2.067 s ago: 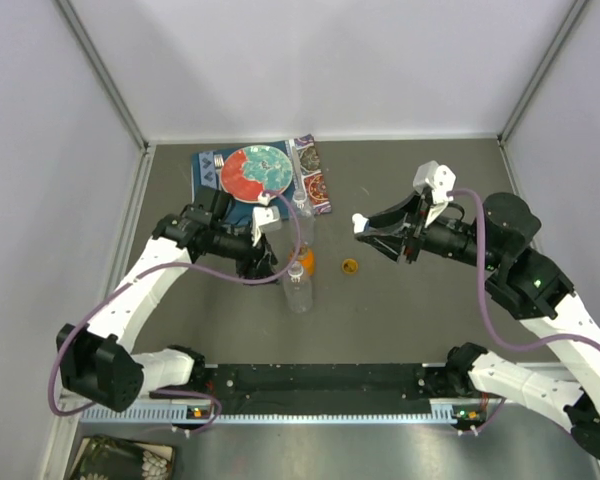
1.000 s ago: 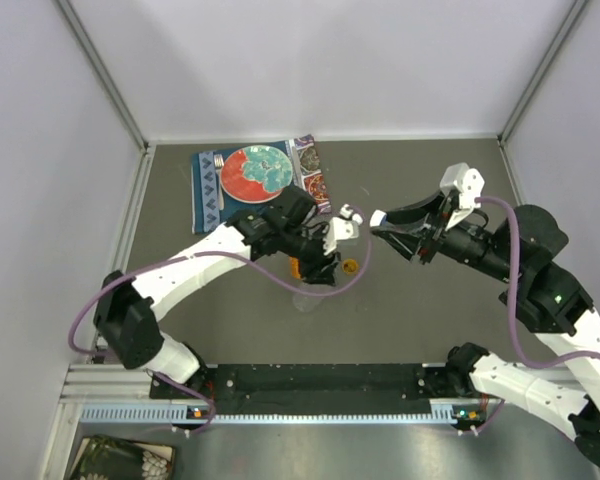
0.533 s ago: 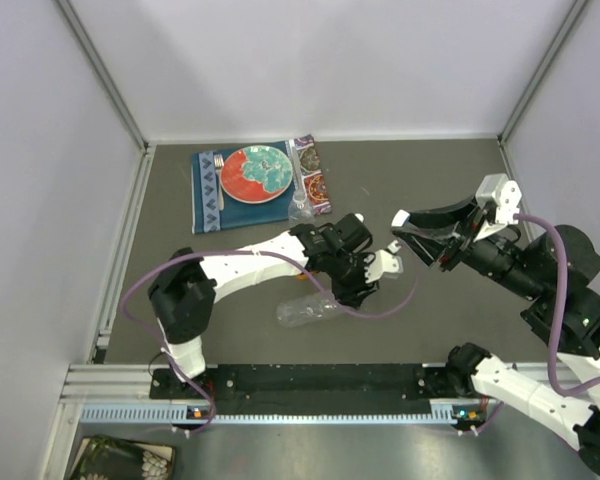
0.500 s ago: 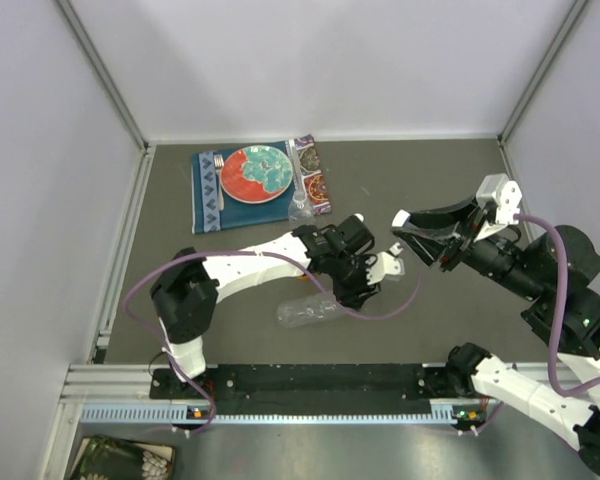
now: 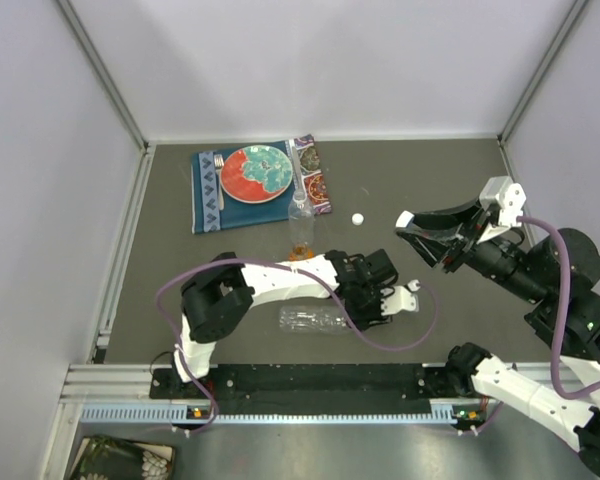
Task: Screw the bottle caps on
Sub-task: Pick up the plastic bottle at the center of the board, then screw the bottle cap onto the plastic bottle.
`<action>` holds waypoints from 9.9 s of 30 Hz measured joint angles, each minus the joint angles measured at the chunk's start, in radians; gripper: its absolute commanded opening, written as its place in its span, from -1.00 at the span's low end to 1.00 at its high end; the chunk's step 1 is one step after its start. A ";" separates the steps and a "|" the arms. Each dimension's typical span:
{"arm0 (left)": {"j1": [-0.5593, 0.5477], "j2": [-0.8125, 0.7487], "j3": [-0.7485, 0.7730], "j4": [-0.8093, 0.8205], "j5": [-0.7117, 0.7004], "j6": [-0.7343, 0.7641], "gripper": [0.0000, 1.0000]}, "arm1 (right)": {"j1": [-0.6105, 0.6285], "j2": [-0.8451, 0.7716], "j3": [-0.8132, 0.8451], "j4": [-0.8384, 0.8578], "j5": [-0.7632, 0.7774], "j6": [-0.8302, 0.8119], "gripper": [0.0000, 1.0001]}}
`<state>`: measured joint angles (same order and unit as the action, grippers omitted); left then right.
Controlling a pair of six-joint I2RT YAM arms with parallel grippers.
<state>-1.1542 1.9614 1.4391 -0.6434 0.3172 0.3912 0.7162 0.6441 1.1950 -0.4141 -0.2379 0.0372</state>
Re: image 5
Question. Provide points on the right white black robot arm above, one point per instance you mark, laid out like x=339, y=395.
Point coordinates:
x=554, y=270

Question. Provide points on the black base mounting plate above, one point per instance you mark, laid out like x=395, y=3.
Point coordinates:
x=333, y=389

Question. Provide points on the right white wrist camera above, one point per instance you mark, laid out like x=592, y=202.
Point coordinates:
x=504, y=199

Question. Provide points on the aluminium frame rail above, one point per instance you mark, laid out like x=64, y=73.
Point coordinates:
x=130, y=382

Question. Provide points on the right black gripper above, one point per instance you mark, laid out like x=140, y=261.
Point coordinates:
x=446, y=222

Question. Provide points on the silver fork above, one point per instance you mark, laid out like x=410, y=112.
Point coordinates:
x=219, y=164

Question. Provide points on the grey slotted cable duct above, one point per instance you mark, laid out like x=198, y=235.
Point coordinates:
x=437, y=414

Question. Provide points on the colourful mandala napkin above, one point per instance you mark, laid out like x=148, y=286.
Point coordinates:
x=312, y=174

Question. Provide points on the orange bottle cap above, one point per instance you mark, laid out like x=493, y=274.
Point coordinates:
x=404, y=219

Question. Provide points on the clear bottle orange base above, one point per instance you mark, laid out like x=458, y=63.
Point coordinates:
x=301, y=223

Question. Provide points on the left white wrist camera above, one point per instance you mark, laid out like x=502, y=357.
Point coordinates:
x=402, y=298

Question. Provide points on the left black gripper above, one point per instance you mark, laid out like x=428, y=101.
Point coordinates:
x=361, y=321

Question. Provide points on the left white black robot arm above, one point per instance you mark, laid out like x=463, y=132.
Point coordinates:
x=215, y=301

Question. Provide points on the white bottle cap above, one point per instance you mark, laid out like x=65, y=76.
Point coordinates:
x=357, y=219

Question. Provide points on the silver knife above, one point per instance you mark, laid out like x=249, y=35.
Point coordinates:
x=299, y=192

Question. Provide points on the blue patterned placemat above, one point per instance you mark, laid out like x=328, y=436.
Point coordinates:
x=206, y=217

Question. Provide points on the red teal patterned plate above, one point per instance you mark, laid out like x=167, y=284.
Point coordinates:
x=256, y=174

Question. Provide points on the floral patterned box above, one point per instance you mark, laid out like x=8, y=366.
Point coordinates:
x=106, y=457

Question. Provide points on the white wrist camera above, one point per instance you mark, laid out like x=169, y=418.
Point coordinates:
x=402, y=298
x=504, y=199

